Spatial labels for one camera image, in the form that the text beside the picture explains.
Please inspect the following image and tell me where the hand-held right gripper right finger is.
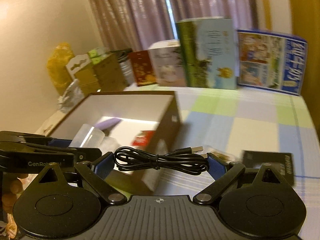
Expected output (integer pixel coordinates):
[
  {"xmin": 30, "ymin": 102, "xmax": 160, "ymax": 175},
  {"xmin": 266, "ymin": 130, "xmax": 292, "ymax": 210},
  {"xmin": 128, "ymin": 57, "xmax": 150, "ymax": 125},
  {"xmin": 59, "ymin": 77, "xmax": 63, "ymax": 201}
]
[{"xmin": 193, "ymin": 154, "xmax": 288, "ymax": 204}]

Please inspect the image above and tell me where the red gift box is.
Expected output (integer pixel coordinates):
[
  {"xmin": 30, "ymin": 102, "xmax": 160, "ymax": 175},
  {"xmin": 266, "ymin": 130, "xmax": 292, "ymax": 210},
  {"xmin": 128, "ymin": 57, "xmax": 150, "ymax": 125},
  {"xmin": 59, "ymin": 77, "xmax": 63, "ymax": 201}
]
[{"xmin": 127, "ymin": 50, "xmax": 157, "ymax": 87}]

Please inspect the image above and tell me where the white appliance box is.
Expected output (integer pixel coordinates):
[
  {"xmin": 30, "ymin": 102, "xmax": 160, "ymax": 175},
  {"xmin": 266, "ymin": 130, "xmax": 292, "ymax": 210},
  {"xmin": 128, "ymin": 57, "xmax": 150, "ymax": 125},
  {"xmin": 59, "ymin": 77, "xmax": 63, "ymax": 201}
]
[{"xmin": 147, "ymin": 40, "xmax": 187, "ymax": 87}]

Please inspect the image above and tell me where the wooden strip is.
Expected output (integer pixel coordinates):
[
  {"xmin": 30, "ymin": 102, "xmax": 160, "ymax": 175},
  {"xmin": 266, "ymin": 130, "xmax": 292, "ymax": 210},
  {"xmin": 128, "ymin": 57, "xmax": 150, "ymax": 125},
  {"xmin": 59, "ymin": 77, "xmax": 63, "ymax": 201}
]
[{"xmin": 261, "ymin": 0, "xmax": 273, "ymax": 30}]

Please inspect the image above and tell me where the black usb cable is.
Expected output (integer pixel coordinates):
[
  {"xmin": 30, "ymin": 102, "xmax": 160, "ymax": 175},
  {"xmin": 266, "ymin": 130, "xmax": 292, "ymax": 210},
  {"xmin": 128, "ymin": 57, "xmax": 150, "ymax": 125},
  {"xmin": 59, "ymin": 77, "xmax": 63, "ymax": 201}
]
[{"xmin": 114, "ymin": 145, "xmax": 212, "ymax": 178}]

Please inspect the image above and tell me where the green milk carton box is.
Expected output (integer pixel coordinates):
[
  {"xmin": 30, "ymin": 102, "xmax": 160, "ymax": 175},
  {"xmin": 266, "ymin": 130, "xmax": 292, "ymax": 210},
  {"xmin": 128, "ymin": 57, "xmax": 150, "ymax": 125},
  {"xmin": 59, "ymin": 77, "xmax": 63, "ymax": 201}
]
[{"xmin": 175, "ymin": 17, "xmax": 238, "ymax": 90}]

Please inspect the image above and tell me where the green patterned box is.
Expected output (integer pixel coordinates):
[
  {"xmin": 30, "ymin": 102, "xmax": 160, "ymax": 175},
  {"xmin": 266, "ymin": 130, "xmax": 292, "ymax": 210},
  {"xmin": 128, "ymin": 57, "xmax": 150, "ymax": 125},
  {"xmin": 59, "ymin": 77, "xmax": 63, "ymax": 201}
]
[{"xmin": 87, "ymin": 47, "xmax": 110, "ymax": 64}]

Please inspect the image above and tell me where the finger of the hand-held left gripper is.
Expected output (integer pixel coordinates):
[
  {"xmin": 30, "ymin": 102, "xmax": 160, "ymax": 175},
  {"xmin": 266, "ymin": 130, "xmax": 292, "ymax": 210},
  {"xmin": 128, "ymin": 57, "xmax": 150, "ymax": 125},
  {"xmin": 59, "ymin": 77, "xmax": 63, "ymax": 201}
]
[
  {"xmin": 0, "ymin": 141, "xmax": 102, "ymax": 162},
  {"xmin": 0, "ymin": 131, "xmax": 73, "ymax": 148}
]

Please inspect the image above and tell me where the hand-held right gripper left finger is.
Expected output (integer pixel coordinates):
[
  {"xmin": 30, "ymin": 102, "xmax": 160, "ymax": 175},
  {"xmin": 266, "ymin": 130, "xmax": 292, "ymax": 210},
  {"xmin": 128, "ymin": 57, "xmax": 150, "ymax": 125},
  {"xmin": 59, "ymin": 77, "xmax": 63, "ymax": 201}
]
[{"xmin": 30, "ymin": 152, "xmax": 127, "ymax": 204}]

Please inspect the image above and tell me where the yellow plastic bag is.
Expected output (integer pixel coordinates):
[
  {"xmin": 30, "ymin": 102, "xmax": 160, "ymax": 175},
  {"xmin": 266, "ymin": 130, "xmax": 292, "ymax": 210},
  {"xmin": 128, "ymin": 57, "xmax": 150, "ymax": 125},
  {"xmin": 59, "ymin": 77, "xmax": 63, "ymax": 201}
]
[{"xmin": 46, "ymin": 42, "xmax": 75, "ymax": 97}]

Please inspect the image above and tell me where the red snack packet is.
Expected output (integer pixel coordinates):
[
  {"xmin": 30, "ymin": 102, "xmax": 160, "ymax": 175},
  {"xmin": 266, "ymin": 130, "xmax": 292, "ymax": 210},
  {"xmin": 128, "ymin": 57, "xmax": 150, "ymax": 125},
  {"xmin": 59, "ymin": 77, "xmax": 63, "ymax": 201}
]
[{"xmin": 131, "ymin": 130, "xmax": 157, "ymax": 147}]

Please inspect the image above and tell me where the white and brown paper box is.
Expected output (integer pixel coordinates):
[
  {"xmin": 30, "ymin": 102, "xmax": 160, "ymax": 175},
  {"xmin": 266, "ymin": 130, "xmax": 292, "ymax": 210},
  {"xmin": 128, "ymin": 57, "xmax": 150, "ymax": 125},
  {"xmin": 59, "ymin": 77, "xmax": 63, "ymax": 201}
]
[{"xmin": 65, "ymin": 54, "xmax": 100, "ymax": 93}]

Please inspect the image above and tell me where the purple cream tube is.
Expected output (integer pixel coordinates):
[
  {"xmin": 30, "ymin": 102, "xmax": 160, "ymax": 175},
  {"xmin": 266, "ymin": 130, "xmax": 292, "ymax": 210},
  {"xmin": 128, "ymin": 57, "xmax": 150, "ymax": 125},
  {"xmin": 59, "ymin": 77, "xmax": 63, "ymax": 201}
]
[{"xmin": 94, "ymin": 118, "xmax": 123, "ymax": 135}]

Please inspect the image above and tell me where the black shaver box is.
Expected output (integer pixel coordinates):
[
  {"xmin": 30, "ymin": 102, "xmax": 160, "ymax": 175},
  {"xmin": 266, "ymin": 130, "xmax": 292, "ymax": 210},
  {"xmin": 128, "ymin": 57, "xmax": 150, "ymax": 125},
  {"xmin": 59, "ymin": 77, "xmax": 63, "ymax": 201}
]
[{"xmin": 240, "ymin": 150, "xmax": 295, "ymax": 185}]

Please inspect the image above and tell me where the small clear snack packet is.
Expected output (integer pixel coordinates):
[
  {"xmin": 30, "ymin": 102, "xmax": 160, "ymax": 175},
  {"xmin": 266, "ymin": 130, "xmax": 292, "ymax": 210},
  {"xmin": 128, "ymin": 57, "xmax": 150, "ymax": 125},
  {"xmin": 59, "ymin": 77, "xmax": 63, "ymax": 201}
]
[{"xmin": 204, "ymin": 146, "xmax": 238, "ymax": 164}]

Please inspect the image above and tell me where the clear plastic container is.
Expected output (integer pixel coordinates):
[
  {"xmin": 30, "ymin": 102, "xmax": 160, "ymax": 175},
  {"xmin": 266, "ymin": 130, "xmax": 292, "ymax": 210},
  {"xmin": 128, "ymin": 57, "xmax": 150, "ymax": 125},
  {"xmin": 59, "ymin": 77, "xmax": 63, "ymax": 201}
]
[{"xmin": 72, "ymin": 124, "xmax": 105, "ymax": 148}]

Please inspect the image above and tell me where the brown cardboard box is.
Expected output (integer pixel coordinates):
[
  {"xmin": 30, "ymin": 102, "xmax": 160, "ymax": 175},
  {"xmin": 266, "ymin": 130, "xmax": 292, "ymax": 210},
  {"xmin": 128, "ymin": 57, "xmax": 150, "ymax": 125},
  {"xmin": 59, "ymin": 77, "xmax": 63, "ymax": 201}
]
[{"xmin": 35, "ymin": 91, "xmax": 184, "ymax": 193}]

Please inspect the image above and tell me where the brown cardboard carton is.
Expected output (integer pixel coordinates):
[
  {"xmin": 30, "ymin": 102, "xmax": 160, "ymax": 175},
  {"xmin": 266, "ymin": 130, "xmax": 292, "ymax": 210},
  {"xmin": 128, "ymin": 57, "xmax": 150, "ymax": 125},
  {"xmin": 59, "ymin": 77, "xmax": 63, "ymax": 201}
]
[{"xmin": 94, "ymin": 52, "xmax": 133, "ymax": 92}]

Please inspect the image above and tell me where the checkered tablecloth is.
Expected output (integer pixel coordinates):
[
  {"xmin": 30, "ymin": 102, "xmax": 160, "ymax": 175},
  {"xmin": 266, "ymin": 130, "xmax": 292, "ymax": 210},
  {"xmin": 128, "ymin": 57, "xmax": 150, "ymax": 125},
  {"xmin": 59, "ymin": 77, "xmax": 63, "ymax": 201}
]
[{"xmin": 122, "ymin": 84, "xmax": 320, "ymax": 240}]

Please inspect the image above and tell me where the person's left hand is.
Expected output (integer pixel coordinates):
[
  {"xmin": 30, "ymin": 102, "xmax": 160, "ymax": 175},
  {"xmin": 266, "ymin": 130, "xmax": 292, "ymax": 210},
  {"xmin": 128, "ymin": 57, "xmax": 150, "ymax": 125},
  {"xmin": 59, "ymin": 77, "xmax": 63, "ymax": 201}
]
[{"xmin": 1, "ymin": 174, "xmax": 28, "ymax": 220}]

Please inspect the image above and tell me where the blue milk carton box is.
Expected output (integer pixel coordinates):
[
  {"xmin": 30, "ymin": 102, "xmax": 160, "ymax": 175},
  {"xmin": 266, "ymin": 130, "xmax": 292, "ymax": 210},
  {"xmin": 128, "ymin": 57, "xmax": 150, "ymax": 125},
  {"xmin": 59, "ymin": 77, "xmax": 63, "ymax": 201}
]
[{"xmin": 236, "ymin": 29, "xmax": 308, "ymax": 96}]

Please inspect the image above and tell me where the purple curtain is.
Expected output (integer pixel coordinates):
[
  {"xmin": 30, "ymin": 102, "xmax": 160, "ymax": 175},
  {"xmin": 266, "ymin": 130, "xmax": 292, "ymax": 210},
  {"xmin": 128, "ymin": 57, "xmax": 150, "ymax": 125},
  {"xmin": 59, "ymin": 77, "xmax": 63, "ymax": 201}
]
[{"xmin": 82, "ymin": 0, "xmax": 258, "ymax": 53}]

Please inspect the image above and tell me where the grey crumpled plastic bag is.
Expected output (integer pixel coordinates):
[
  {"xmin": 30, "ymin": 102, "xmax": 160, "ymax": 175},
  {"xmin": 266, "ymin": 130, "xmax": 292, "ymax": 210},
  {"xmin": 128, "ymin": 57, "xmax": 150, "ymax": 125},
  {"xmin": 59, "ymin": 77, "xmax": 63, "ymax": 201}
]
[{"xmin": 59, "ymin": 79, "xmax": 85, "ymax": 113}]

